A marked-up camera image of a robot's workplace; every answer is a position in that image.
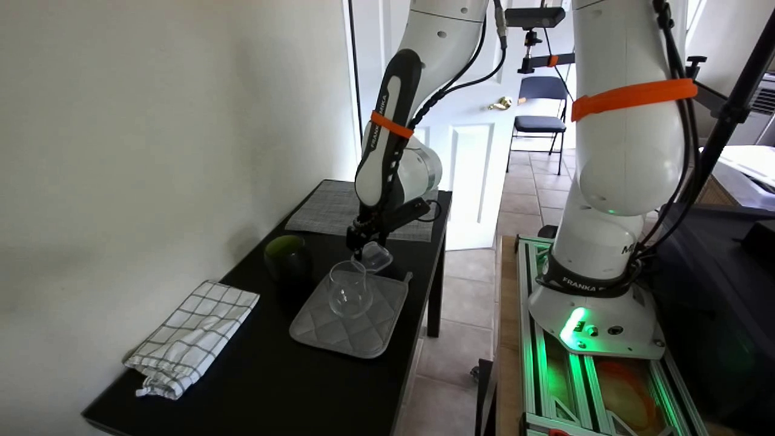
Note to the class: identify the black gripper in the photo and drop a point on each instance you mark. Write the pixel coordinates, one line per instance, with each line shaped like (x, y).
(374, 227)

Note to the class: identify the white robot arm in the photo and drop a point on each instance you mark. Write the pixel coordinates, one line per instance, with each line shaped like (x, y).
(633, 157)

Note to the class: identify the grey woven placemat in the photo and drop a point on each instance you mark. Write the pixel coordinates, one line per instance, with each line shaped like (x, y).
(329, 209)

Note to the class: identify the clear glass bowl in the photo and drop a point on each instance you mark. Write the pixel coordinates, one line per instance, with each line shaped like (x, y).
(350, 295)

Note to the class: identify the green round cup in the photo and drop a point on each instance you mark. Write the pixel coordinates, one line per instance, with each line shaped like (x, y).
(289, 261)

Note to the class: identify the black side table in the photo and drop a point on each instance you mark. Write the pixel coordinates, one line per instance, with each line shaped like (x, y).
(264, 385)

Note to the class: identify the blue folding chair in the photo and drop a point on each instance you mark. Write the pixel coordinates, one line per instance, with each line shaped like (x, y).
(546, 106)

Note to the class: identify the white checkered dish towel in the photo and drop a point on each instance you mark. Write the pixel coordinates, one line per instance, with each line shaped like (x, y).
(179, 352)

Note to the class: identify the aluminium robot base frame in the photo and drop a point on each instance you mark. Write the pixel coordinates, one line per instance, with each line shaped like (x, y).
(592, 397)

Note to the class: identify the black camera on stand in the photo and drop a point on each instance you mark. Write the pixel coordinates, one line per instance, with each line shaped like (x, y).
(532, 22)

